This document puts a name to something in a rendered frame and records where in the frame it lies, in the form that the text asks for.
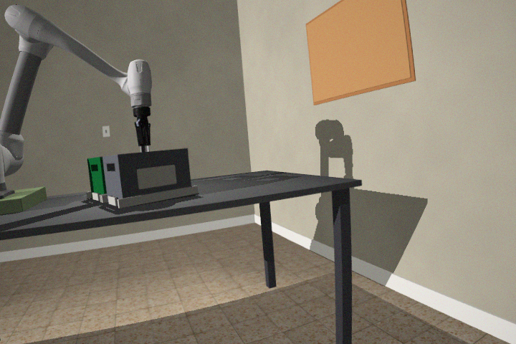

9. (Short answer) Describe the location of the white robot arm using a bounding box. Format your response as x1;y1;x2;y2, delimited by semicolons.
0;5;152;199

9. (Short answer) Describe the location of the green crate with dividers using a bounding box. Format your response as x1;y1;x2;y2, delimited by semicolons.
90;157;107;194

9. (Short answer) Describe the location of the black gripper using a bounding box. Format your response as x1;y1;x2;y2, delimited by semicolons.
133;107;151;152

